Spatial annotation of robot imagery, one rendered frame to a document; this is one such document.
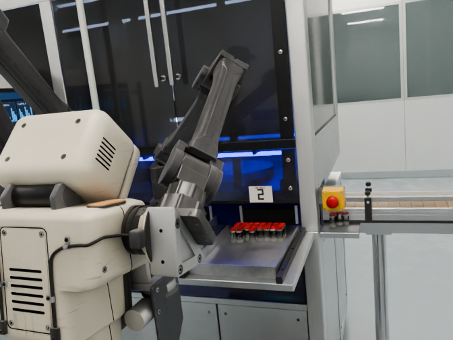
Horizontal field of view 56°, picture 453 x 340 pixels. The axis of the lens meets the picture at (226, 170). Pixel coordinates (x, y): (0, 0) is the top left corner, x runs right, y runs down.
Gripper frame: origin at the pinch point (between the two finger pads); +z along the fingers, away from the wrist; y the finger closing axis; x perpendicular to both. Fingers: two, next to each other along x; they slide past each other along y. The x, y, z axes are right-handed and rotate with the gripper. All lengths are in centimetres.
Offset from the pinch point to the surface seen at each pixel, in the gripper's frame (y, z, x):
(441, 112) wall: 423, 25, -267
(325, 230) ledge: 7, 10, -54
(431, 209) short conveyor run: 6, 5, -90
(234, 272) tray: -25.4, 7.7, -23.8
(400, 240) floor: 212, 103, -145
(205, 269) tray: -22.9, 7.4, -15.4
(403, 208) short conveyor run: 9, 5, -81
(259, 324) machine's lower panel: 11, 48, -28
